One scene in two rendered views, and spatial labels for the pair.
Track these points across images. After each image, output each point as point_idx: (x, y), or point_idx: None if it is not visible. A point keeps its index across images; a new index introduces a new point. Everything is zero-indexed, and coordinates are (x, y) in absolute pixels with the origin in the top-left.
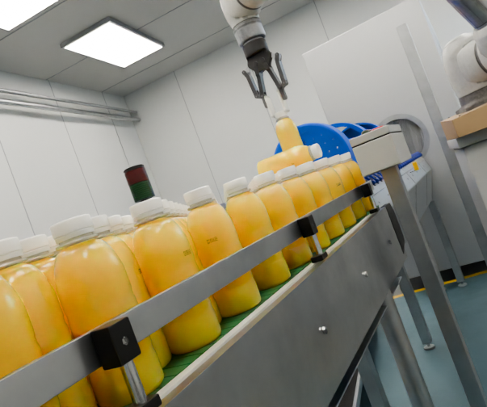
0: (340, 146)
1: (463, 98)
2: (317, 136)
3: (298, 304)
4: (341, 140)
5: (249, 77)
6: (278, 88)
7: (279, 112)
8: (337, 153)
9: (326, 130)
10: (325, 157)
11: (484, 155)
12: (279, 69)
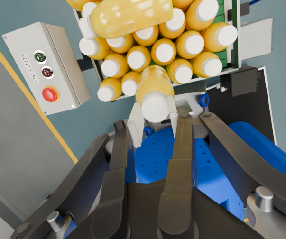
0: (139, 158)
1: None
2: (161, 170)
3: None
4: (135, 163)
5: (237, 161)
6: (125, 128)
7: (149, 96)
8: (145, 152)
9: (146, 174)
10: (161, 151)
11: (93, 204)
12: (83, 165)
